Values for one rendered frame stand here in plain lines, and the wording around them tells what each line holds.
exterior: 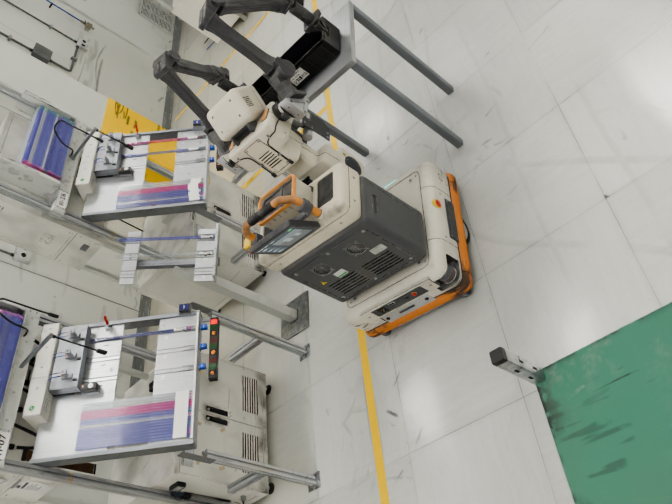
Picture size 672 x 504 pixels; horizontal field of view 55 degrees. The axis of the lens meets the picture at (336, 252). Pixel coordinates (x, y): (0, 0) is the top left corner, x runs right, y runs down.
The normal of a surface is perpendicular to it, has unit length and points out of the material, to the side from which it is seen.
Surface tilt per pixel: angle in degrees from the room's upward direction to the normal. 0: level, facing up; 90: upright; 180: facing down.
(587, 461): 0
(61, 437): 43
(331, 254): 90
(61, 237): 90
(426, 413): 0
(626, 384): 0
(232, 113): 48
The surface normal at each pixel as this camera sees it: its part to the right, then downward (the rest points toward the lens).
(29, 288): 0.67, -0.52
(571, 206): -0.73, -0.38
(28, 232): 0.09, 0.76
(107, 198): -0.05, -0.64
